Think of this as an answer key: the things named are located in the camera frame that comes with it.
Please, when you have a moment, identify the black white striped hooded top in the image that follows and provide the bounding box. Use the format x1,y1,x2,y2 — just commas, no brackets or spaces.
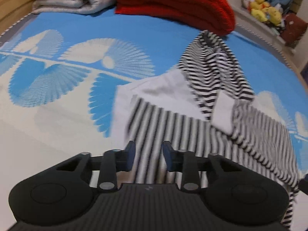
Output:
111,30,299,229

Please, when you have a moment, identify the blue white patterned bed sheet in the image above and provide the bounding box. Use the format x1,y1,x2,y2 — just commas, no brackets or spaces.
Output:
0,7,308,231

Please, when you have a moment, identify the red knitted folded blanket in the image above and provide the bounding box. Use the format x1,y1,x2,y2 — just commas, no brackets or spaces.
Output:
115,0,235,36

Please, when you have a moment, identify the yellow bird plush toy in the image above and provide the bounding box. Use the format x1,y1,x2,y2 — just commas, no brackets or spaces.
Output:
266,7,282,26

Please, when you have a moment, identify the yellow duck plush toy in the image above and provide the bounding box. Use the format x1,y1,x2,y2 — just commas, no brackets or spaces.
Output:
248,0,270,23

